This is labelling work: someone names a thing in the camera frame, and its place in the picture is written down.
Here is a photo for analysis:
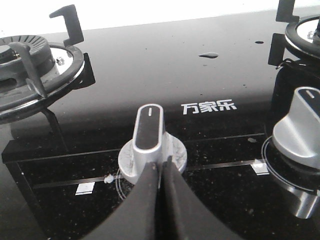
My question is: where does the left gas burner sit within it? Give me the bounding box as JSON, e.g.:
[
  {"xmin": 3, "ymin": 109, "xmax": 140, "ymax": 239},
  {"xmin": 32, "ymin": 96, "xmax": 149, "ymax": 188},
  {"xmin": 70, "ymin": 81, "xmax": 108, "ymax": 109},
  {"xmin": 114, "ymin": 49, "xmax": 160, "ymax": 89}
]
[{"xmin": 0, "ymin": 35, "xmax": 55, "ymax": 81}]

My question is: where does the left black pot support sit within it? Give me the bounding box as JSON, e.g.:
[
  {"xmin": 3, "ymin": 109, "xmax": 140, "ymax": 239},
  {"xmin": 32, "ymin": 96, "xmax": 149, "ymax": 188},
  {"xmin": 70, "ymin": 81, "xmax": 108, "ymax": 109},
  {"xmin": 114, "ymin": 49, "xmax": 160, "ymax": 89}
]
[{"xmin": 0, "ymin": 4, "xmax": 96, "ymax": 125}]

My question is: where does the silver stove knob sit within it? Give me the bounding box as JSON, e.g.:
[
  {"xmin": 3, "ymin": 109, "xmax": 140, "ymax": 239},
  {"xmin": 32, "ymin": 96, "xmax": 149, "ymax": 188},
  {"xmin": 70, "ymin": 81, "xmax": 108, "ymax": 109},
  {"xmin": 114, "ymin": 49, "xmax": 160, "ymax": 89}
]
[
  {"xmin": 118, "ymin": 103, "xmax": 187, "ymax": 185},
  {"xmin": 272, "ymin": 86, "xmax": 320, "ymax": 169}
]

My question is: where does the black glass gas cooktop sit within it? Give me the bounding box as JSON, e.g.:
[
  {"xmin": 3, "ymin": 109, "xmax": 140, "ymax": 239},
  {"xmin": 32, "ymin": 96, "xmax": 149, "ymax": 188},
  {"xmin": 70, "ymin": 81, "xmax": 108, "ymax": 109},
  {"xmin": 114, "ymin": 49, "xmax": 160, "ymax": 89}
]
[{"xmin": 0, "ymin": 10, "xmax": 320, "ymax": 240}]

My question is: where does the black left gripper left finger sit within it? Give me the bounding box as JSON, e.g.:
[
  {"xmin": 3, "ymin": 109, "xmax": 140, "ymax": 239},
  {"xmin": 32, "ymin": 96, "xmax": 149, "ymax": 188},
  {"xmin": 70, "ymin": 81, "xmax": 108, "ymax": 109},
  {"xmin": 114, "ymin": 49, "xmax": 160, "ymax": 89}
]
[{"xmin": 84, "ymin": 162, "xmax": 159, "ymax": 240}]

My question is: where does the silver left stove knob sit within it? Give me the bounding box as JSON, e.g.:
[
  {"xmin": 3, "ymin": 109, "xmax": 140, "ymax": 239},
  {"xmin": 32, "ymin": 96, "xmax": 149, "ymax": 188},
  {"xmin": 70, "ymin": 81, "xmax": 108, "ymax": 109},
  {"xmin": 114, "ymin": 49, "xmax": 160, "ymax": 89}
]
[{"xmin": 118, "ymin": 103, "xmax": 187, "ymax": 185}]

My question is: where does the black pot support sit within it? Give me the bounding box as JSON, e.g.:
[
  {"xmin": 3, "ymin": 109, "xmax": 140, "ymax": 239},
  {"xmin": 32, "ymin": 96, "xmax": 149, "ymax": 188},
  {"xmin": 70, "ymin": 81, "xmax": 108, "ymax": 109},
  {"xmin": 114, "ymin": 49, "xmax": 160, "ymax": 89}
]
[
  {"xmin": 0, "ymin": 4, "xmax": 96, "ymax": 125},
  {"xmin": 267, "ymin": 0, "xmax": 320, "ymax": 70}
]

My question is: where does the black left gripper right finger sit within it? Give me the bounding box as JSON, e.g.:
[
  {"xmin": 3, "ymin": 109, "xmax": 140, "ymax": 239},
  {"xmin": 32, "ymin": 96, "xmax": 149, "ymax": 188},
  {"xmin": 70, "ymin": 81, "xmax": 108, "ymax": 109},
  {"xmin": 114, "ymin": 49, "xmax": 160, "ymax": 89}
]
[{"xmin": 161, "ymin": 156, "xmax": 240, "ymax": 240}]

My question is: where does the silver right stove knob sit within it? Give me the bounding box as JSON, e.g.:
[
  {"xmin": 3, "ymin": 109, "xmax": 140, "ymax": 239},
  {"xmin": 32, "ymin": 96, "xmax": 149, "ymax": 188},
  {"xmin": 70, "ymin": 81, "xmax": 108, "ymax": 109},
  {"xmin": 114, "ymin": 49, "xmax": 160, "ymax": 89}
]
[{"xmin": 272, "ymin": 86, "xmax": 320, "ymax": 169}]

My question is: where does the right black pot support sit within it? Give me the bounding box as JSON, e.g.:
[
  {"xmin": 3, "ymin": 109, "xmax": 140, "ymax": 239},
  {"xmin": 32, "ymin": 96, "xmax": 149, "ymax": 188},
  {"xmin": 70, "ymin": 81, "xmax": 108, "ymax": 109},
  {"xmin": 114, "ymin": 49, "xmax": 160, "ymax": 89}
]
[{"xmin": 267, "ymin": 0, "xmax": 320, "ymax": 70}]

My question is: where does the right gas burner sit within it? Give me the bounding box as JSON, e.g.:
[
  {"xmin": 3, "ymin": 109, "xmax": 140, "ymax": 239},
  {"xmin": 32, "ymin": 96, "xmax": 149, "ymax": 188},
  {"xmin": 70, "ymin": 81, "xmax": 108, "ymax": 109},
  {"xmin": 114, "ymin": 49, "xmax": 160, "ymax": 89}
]
[{"xmin": 296, "ymin": 17, "xmax": 320, "ymax": 46}]

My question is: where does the gas burner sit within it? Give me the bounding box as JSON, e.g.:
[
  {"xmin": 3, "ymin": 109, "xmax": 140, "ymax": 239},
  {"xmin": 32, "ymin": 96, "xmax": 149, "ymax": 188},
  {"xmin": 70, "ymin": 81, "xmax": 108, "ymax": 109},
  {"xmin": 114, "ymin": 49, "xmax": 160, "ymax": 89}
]
[
  {"xmin": 0, "ymin": 35, "xmax": 55, "ymax": 81},
  {"xmin": 296, "ymin": 17, "xmax": 320, "ymax": 46}
]

